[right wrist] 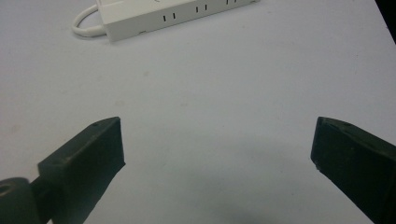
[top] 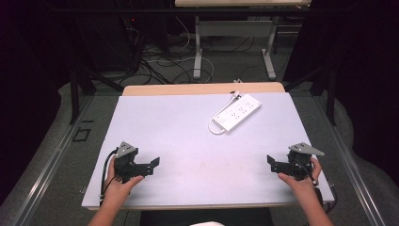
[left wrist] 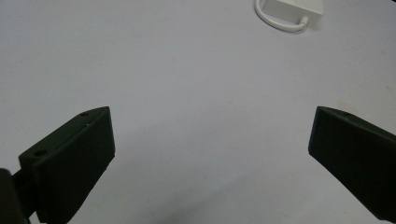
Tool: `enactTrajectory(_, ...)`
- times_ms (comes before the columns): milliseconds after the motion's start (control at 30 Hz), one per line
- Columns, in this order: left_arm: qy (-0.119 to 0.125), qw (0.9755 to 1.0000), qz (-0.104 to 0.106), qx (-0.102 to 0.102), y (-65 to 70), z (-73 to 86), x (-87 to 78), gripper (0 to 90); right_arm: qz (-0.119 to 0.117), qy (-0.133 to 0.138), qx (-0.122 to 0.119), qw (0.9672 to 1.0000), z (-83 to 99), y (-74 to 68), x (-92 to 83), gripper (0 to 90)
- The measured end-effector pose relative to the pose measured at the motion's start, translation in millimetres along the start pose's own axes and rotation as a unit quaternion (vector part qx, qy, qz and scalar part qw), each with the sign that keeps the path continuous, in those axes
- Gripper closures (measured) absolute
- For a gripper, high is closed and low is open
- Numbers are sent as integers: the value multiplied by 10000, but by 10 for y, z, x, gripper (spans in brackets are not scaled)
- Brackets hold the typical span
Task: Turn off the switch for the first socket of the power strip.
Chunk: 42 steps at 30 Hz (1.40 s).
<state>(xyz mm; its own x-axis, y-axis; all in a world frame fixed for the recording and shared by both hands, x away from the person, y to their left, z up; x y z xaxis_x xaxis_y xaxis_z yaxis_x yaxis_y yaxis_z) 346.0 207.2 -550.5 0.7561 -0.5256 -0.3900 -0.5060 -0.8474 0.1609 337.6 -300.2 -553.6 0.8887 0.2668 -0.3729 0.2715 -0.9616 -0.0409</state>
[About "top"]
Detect person's left hand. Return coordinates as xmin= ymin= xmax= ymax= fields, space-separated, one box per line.
xmin=104 ymin=155 xmax=145 ymax=206

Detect white power strip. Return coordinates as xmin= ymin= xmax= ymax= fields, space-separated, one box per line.
xmin=214 ymin=93 xmax=263 ymax=134

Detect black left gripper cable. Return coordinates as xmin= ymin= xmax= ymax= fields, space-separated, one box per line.
xmin=99 ymin=148 xmax=120 ymax=207

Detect tangle of floor cables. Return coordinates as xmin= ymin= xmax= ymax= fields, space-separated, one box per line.
xmin=120 ymin=17 xmax=257 ymax=86

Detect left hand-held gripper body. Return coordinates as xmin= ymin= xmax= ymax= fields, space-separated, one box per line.
xmin=113 ymin=140 xmax=149 ymax=185

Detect white power strip cable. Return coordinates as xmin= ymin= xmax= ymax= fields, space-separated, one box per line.
xmin=208 ymin=90 xmax=242 ymax=137

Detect dark computer tower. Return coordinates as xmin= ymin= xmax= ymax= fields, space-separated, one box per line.
xmin=73 ymin=13 xmax=142 ymax=73

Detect black metal stand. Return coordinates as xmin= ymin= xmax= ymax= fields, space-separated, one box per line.
xmin=283 ymin=64 xmax=338 ymax=126
xmin=69 ymin=67 xmax=125 ymax=125

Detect white table cover board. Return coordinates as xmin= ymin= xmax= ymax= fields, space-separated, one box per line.
xmin=81 ymin=91 xmax=335 ymax=211

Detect white desk with metal legs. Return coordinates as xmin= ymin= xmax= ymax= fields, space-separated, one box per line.
xmin=174 ymin=0 xmax=312 ymax=81

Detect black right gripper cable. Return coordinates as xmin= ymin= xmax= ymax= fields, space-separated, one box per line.
xmin=293 ymin=155 xmax=339 ymax=215

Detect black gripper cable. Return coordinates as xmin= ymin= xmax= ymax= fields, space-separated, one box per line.
xmin=99 ymin=148 xmax=120 ymax=207
xmin=293 ymin=155 xmax=339 ymax=215

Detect person's dark clothing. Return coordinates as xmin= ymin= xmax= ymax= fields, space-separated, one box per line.
xmin=139 ymin=207 xmax=275 ymax=226

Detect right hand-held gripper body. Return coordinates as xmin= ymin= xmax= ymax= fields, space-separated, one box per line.
xmin=285 ymin=142 xmax=326 ymax=182

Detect person's right hand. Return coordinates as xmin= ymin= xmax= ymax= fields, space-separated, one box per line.
xmin=277 ymin=156 xmax=323 ymax=198

